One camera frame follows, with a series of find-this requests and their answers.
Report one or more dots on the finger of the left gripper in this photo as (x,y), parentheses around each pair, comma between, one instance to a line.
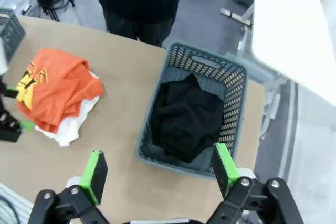
(10,93)
(10,132)

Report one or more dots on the grey plastic lattice basket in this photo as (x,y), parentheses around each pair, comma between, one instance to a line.
(10,35)
(236,90)

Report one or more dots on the white table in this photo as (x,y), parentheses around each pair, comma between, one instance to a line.
(288,24)

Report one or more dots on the orange printed t-shirt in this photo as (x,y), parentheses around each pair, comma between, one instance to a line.
(57,90)

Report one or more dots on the white t-shirt black print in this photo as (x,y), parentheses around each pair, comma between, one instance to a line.
(71,127)

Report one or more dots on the black trousers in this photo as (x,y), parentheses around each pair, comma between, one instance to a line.
(183,119)

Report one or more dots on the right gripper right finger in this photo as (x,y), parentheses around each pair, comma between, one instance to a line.
(225,171)

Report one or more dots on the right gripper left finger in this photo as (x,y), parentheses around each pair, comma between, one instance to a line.
(94,176)

